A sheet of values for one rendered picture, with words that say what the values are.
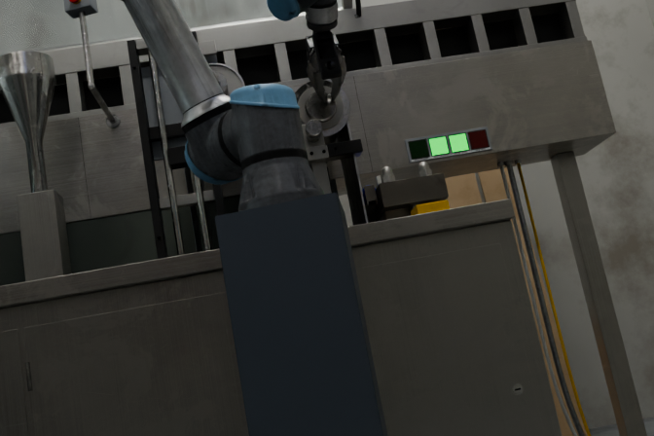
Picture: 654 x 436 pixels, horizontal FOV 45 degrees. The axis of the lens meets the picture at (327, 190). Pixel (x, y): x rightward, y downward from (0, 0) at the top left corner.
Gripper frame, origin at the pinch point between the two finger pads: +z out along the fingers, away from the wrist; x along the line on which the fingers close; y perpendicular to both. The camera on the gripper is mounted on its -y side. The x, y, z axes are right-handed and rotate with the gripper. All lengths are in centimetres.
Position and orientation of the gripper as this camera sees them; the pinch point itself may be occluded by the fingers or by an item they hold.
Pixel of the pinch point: (328, 98)
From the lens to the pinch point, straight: 195.4
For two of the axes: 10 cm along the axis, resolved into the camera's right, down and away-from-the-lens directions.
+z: 0.6, 7.9, 6.1
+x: -9.8, 1.6, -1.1
